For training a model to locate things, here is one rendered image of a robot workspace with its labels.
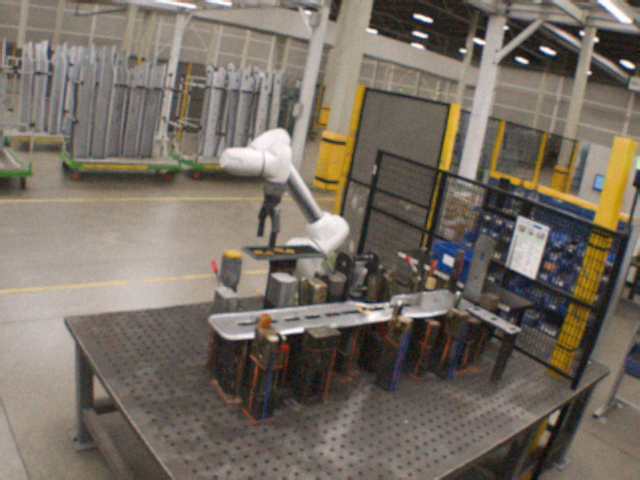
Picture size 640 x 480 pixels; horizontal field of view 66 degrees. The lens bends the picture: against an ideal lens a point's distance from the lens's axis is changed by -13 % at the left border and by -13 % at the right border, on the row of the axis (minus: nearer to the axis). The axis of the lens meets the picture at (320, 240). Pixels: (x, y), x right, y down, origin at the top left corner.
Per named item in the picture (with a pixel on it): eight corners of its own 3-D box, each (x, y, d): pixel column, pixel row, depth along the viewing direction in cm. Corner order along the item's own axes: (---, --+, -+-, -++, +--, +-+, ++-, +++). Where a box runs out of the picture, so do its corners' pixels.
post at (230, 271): (216, 353, 241) (228, 260, 230) (209, 345, 247) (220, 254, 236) (231, 351, 246) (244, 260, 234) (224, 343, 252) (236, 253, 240)
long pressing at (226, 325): (229, 344, 191) (229, 340, 191) (203, 317, 208) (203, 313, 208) (477, 308, 273) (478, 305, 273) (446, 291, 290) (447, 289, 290)
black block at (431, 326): (418, 384, 247) (435, 327, 239) (403, 373, 255) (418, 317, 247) (430, 381, 252) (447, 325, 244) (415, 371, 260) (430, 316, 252)
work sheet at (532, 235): (535, 281, 282) (550, 226, 274) (503, 266, 299) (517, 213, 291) (537, 281, 283) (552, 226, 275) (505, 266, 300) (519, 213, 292)
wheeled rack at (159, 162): (68, 181, 777) (81, 64, 730) (57, 167, 851) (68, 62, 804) (180, 183, 894) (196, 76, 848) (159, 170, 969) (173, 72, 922)
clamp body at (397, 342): (385, 395, 233) (404, 323, 224) (367, 381, 242) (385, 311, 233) (400, 391, 239) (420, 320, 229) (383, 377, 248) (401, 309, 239)
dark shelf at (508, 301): (510, 313, 270) (512, 308, 269) (395, 254, 338) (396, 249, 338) (533, 309, 283) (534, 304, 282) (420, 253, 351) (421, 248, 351)
